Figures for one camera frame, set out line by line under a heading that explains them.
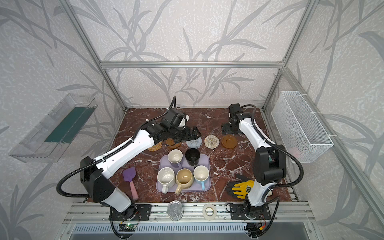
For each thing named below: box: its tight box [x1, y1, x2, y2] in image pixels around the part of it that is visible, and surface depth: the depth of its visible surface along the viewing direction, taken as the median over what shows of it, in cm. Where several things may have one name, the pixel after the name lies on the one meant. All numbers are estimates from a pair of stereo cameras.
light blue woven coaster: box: [185, 137, 202, 148], surface depth 101 cm
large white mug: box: [157, 167, 176, 194], surface depth 81 cm
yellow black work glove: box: [225, 179, 256, 200], surface depth 80 cm
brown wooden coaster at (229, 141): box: [221, 134, 238, 149], surface depth 103 cm
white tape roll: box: [202, 203, 217, 221], surface depth 75 cm
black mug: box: [185, 148, 201, 169], surface depth 89 cm
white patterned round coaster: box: [204, 134, 220, 149], surface depth 101 cm
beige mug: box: [174, 168, 194, 196], surface depth 79 cm
